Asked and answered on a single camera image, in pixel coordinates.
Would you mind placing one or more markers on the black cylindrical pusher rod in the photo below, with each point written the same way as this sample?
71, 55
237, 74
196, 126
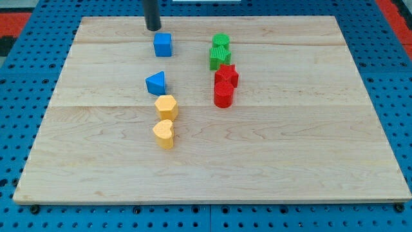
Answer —
151, 14

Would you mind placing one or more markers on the blue cube block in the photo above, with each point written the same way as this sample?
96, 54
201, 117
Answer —
163, 45

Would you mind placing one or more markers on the blue triangle block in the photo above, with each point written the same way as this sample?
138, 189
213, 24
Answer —
156, 84

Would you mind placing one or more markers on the green cylinder block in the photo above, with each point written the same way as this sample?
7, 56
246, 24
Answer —
221, 39

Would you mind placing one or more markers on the green star block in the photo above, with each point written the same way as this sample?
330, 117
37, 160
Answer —
219, 55

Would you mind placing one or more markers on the yellow hexagon block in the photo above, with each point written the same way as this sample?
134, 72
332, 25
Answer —
166, 107

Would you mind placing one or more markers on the red star block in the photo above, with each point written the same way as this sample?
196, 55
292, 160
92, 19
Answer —
227, 73

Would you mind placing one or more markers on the red cylinder block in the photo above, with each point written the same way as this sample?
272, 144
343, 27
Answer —
223, 94

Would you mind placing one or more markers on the yellow heart block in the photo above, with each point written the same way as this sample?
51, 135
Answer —
164, 134

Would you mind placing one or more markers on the wooden board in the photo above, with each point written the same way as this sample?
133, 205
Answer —
301, 128

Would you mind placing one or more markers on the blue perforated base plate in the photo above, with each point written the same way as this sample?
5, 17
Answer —
32, 67

